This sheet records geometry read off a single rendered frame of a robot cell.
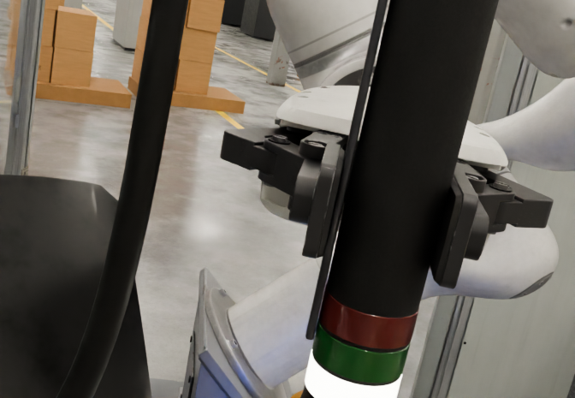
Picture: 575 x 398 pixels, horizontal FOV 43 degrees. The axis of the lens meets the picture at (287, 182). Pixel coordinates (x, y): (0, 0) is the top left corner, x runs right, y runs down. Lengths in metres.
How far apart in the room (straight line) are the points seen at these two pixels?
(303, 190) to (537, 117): 0.66
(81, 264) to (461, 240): 0.18
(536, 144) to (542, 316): 1.43
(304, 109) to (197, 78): 8.24
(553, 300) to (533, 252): 1.33
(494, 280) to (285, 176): 0.66
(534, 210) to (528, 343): 2.00
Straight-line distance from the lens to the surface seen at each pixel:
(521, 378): 2.35
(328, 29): 0.45
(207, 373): 0.89
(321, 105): 0.32
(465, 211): 0.24
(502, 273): 0.93
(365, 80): 0.24
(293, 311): 0.94
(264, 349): 0.95
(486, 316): 2.25
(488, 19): 0.24
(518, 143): 0.89
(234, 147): 0.30
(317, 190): 0.23
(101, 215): 0.37
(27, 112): 1.70
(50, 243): 0.35
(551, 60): 0.54
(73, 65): 7.82
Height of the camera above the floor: 1.56
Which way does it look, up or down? 15 degrees down
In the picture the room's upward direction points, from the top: 11 degrees clockwise
